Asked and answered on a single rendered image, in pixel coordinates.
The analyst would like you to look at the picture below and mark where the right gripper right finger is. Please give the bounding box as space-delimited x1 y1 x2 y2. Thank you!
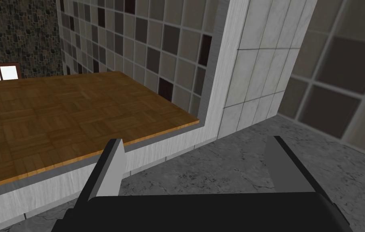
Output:
263 135 333 203

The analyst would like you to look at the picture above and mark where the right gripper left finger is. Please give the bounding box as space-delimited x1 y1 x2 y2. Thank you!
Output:
73 138 127 208

